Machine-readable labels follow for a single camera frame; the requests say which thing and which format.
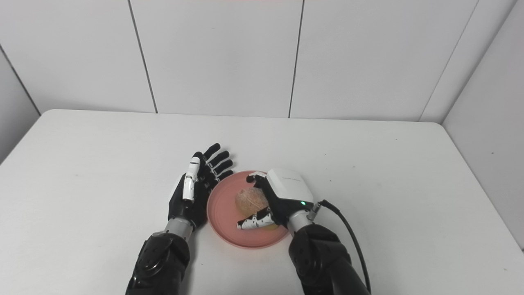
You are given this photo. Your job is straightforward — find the oval bread roll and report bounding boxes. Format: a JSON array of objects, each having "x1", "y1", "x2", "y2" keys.
[{"x1": 235, "y1": 187, "x2": 277, "y2": 230}]

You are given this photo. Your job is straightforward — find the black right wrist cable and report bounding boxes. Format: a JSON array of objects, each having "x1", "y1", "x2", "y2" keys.
[{"x1": 309, "y1": 200, "x2": 373, "y2": 294}]

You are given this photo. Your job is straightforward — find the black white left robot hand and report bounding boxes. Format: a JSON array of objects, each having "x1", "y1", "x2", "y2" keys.
[{"x1": 168, "y1": 143, "x2": 234, "y2": 230}]

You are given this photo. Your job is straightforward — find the pink round plate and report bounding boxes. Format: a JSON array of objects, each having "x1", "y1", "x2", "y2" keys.
[{"x1": 206, "y1": 170, "x2": 291, "y2": 249}]

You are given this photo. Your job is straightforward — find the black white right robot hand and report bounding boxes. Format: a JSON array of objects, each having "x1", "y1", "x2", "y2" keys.
[{"x1": 237, "y1": 168, "x2": 315, "y2": 231}]

